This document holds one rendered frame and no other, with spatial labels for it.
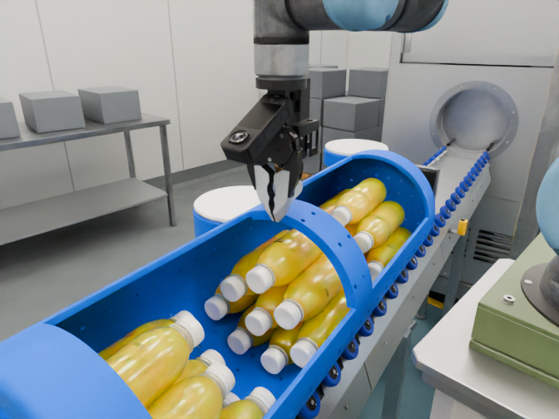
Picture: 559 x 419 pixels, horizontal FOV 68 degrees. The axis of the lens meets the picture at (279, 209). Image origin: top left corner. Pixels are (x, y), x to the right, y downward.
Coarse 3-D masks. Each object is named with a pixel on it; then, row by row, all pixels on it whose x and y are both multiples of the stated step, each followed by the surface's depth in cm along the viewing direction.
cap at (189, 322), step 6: (180, 318) 51; (186, 318) 50; (192, 318) 51; (180, 324) 50; (186, 324) 50; (192, 324) 50; (198, 324) 50; (192, 330) 50; (198, 330) 50; (192, 336) 49; (198, 336) 50; (204, 336) 51; (198, 342) 50
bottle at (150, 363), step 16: (144, 336) 46; (160, 336) 46; (176, 336) 47; (128, 352) 44; (144, 352) 44; (160, 352) 44; (176, 352) 46; (128, 368) 42; (144, 368) 43; (160, 368) 44; (176, 368) 45; (128, 384) 41; (144, 384) 42; (160, 384) 44; (144, 400) 42
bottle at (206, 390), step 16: (176, 384) 46; (192, 384) 46; (208, 384) 47; (160, 400) 44; (176, 400) 44; (192, 400) 44; (208, 400) 45; (160, 416) 42; (176, 416) 42; (192, 416) 43; (208, 416) 44
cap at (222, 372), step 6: (210, 366) 51; (216, 366) 50; (222, 366) 50; (210, 372) 50; (216, 372) 49; (222, 372) 50; (228, 372) 50; (222, 378) 49; (228, 378) 50; (234, 378) 50; (228, 384) 49; (234, 384) 50; (228, 390) 50
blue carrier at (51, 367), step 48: (336, 192) 110; (432, 192) 96; (192, 240) 59; (240, 240) 81; (336, 240) 63; (144, 288) 61; (192, 288) 72; (384, 288) 73; (48, 336) 38; (96, 336) 57; (336, 336) 57; (0, 384) 33; (48, 384) 33; (96, 384) 34; (240, 384) 68; (288, 384) 66
